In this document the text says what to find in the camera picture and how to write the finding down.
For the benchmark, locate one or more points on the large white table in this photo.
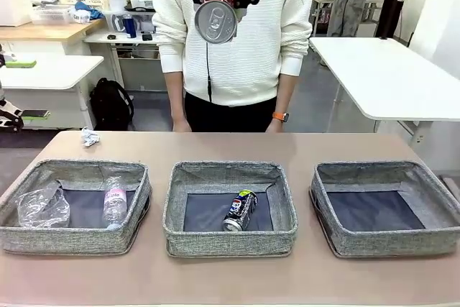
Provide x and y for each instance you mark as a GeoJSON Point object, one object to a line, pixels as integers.
{"type": "Point", "coordinates": [377, 69]}

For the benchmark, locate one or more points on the person's left hand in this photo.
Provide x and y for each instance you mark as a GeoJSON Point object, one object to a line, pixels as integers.
{"type": "Point", "coordinates": [275, 127]}

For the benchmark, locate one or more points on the clear plastic bag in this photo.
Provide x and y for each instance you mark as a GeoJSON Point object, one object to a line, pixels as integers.
{"type": "Point", "coordinates": [43, 208]}

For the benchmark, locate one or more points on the person's right forearm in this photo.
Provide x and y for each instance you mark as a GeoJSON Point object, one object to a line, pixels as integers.
{"type": "Point", "coordinates": [175, 95]}

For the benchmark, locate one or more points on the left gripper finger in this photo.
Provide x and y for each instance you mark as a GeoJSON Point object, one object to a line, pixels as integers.
{"type": "Point", "coordinates": [19, 63]}
{"type": "Point", "coordinates": [10, 116]}

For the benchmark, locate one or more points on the crushed red soda can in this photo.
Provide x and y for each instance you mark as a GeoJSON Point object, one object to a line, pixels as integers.
{"type": "Point", "coordinates": [215, 23]}

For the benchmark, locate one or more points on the blue drink bottle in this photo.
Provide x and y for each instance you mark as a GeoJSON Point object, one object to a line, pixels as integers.
{"type": "Point", "coordinates": [130, 26]}

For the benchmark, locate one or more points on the clear bottle pink label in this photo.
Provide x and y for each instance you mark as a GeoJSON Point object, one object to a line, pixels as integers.
{"type": "Point", "coordinates": [115, 202]}

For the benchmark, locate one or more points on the orange wrist watch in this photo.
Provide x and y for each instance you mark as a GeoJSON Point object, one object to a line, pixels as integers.
{"type": "Point", "coordinates": [281, 116]}

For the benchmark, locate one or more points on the black phone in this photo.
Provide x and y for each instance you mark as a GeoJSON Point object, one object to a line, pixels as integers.
{"type": "Point", "coordinates": [146, 37]}

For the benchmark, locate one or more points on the black trousers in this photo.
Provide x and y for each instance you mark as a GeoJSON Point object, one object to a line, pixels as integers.
{"type": "Point", "coordinates": [230, 116]}

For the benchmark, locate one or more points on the white desk with shelf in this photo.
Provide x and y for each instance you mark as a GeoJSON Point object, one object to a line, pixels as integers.
{"type": "Point", "coordinates": [136, 66]}

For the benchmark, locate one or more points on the blue cloth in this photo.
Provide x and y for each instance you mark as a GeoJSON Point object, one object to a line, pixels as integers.
{"type": "Point", "coordinates": [90, 10]}

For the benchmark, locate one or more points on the grey fabric basket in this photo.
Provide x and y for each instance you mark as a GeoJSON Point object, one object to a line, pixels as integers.
{"type": "Point", "coordinates": [230, 246]}
{"type": "Point", "coordinates": [388, 242]}
{"type": "Point", "coordinates": [72, 240]}

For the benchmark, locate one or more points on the clear storage bin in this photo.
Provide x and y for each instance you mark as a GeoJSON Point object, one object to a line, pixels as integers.
{"type": "Point", "coordinates": [115, 21]}

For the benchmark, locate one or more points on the person's right hand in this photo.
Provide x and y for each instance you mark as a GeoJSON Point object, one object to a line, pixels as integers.
{"type": "Point", "coordinates": [182, 126]}

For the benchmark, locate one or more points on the white paper ball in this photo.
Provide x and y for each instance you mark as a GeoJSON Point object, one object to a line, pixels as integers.
{"type": "Point", "coordinates": [90, 137]}

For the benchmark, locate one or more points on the black backpack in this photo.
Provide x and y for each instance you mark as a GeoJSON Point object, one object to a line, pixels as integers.
{"type": "Point", "coordinates": [111, 105]}

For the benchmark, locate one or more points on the clear mesh plastic basket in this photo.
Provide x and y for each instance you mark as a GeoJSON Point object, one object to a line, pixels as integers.
{"type": "Point", "coordinates": [50, 15]}

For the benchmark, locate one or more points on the white storage box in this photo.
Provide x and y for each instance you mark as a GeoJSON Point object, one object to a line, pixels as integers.
{"type": "Point", "coordinates": [14, 3]}

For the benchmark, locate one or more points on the person's left forearm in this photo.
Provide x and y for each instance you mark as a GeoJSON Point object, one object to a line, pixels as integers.
{"type": "Point", "coordinates": [286, 91]}

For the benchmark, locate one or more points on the white cylinder container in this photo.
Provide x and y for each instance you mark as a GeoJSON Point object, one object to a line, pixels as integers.
{"type": "Point", "coordinates": [116, 1]}

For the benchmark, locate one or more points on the small white desk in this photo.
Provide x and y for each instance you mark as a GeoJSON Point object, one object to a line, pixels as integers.
{"type": "Point", "coordinates": [61, 69]}

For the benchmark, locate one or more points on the person in black trousers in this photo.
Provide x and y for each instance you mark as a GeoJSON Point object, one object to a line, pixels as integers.
{"type": "Point", "coordinates": [391, 16]}

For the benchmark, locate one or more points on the wooden top workbench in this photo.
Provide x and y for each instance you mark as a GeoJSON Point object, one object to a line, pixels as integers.
{"type": "Point", "coordinates": [43, 34]}

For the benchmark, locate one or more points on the black Pepsi can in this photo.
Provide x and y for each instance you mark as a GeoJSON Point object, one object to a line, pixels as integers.
{"type": "Point", "coordinates": [240, 211]}

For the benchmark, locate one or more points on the white knit sweater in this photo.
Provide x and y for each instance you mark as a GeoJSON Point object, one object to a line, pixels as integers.
{"type": "Point", "coordinates": [251, 51]}

